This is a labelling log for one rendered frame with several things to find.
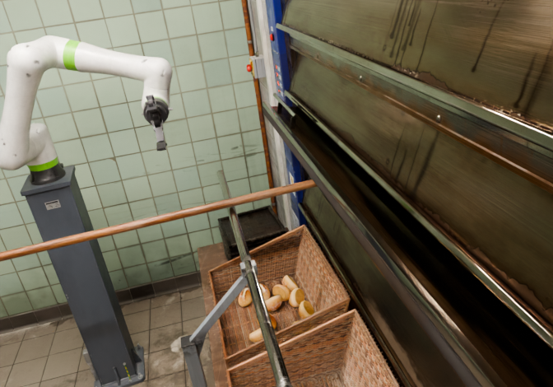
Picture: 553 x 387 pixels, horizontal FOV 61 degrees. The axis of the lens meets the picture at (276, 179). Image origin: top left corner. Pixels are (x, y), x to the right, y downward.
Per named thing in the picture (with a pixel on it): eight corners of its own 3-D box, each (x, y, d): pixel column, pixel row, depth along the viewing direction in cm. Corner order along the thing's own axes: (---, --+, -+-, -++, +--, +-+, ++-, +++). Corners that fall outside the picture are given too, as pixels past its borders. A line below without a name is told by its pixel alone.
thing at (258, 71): (264, 72, 250) (262, 53, 246) (268, 76, 241) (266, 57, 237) (251, 75, 249) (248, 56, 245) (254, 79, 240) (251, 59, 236)
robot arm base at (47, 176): (37, 166, 224) (33, 155, 221) (69, 160, 227) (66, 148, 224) (27, 188, 201) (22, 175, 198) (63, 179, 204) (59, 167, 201)
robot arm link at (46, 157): (18, 175, 199) (2, 133, 191) (39, 160, 213) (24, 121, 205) (45, 173, 197) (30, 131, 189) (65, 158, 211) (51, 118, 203)
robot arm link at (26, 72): (-18, 167, 183) (0, 40, 159) (7, 151, 197) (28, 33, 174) (13, 180, 184) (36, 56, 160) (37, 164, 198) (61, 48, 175)
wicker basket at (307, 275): (311, 271, 224) (305, 221, 213) (357, 356, 174) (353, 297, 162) (212, 296, 216) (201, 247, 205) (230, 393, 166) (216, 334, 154)
